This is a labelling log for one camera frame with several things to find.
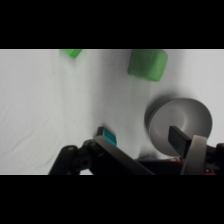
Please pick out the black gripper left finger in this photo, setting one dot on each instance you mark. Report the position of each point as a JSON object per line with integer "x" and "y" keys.
{"x": 110, "y": 155}

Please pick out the grey bowl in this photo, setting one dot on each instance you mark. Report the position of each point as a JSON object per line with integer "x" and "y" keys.
{"x": 180, "y": 120}

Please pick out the blue cube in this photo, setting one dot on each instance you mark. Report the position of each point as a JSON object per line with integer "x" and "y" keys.
{"x": 109, "y": 137}

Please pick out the white tablecloth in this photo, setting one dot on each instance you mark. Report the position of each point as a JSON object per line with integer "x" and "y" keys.
{"x": 43, "y": 106}

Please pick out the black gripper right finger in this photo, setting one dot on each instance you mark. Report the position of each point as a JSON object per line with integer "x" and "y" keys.
{"x": 195, "y": 156}

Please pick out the green cube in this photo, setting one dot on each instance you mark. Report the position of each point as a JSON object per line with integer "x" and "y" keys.
{"x": 72, "y": 52}
{"x": 147, "y": 65}

